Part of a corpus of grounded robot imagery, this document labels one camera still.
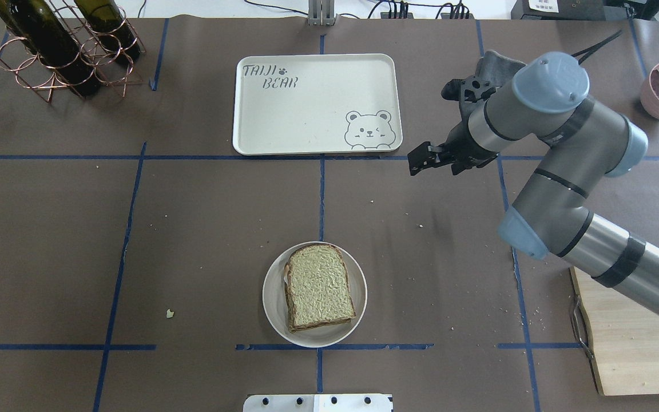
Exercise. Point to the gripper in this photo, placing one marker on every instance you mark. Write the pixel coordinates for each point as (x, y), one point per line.
(460, 146)

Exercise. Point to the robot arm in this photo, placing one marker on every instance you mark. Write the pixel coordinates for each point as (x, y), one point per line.
(506, 100)

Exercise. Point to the cream bear tray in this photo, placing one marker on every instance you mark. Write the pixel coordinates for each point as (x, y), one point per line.
(312, 104)

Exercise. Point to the top bread slice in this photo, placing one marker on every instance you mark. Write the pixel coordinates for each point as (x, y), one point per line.
(319, 286)

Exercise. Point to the bread slice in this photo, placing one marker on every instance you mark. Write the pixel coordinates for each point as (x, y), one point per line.
(319, 286)
(292, 309)

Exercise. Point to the white round plate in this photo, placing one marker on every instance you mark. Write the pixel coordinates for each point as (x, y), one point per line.
(315, 294)

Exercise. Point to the bottom bread slice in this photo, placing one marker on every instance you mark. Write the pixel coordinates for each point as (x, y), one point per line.
(292, 309)

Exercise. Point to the wooden cutting board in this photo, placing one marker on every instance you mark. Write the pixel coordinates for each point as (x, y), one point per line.
(620, 337)

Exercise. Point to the dark wine bottle right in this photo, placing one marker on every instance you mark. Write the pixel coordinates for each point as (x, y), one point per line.
(115, 35)

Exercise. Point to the dark wine bottle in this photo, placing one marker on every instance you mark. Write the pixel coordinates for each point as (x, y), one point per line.
(115, 35)
(45, 35)

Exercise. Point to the dark wine bottle left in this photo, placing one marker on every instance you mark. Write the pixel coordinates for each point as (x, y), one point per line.
(45, 35)

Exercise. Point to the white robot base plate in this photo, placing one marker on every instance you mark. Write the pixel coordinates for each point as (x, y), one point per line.
(319, 402)

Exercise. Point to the copper wire bottle rack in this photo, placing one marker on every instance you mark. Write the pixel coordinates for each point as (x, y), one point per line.
(79, 46)

